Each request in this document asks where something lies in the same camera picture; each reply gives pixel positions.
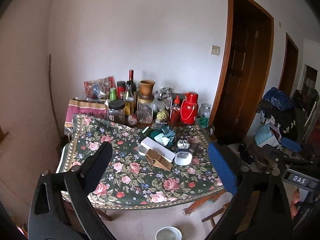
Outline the brown cardboard box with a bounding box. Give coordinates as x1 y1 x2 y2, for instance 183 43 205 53
145 149 172 171

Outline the crumpled silver foil bag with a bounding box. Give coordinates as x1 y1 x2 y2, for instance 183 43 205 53
155 87 172 101

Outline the red sauce squeeze bottle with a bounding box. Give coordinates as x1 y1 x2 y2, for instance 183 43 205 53
170 95 181 123

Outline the green plastic bottle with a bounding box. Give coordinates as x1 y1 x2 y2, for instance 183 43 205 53
109 87 118 101

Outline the yellow-green bumpy fruit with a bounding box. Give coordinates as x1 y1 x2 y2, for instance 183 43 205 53
156 109 169 122

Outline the brown wooden door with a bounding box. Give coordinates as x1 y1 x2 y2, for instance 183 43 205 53
209 0 274 145

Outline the teal packaging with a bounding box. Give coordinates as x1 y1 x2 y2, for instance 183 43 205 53
150 126 176 148

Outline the floral green tablecloth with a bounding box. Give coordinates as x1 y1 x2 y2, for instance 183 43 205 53
57 114 223 210

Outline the blue patterned cloth pile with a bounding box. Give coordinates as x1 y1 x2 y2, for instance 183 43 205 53
256 87 294 113

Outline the terracotta clay pot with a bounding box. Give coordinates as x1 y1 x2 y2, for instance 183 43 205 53
140 80 155 96

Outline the light blue paper bag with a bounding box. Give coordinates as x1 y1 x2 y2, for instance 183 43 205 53
254 124 280 148

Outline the black-lid glass jar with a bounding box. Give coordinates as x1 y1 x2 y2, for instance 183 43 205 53
107 100 125 124

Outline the green crumpled plastic bag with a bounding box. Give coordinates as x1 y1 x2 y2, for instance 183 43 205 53
196 117 209 129

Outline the white trash bucket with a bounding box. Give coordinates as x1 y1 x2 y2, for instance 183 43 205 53
155 226 182 240

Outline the small red-lid jar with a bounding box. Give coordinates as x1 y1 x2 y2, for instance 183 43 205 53
127 114 137 127

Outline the dark wine bottle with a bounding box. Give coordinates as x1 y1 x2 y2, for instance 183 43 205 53
129 69 137 97

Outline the beige wall switch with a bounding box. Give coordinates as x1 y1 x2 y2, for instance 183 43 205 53
211 45 221 56

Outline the red snack bag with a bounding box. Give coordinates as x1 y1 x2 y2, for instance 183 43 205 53
84 76 116 100

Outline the person's right hand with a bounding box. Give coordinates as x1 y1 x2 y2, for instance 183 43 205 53
290 188 308 219

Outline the red thermos jug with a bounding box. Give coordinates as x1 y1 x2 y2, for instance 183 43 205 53
180 92 199 125

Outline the pink striped paper bag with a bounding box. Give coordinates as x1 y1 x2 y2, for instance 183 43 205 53
64 99 107 128

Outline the small glass jar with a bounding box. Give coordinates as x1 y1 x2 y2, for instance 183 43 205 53
199 103 211 119

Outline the yellow-label oil bottle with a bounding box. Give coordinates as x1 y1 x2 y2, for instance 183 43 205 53
123 81 135 116

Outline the foil ball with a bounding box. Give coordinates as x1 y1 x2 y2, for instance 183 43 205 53
177 139 190 150

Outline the red black canister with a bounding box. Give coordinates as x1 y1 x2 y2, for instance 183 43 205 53
117 81 126 100

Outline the long white box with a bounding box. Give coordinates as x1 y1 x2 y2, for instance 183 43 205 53
140 137 176 163

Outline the tall clear storage jar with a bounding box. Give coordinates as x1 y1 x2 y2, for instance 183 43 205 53
137 94 155 124

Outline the round metal tin lid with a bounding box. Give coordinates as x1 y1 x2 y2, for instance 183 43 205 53
137 144 149 156

